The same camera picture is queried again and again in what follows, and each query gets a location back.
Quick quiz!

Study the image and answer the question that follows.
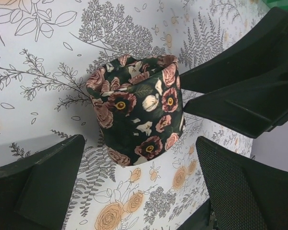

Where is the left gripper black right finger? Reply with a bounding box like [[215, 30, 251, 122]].
[[196, 136, 288, 230]]

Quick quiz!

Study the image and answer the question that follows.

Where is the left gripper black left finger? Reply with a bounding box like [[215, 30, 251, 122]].
[[0, 135, 85, 230]]

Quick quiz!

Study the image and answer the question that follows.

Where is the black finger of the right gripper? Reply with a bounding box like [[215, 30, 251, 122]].
[[180, 7, 288, 92], [184, 81, 288, 138]]

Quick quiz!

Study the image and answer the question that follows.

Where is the black floral necktie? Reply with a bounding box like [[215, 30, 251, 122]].
[[86, 55, 185, 166]]

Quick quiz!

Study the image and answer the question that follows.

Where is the green plastic tray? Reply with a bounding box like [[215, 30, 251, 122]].
[[263, 0, 288, 12]]

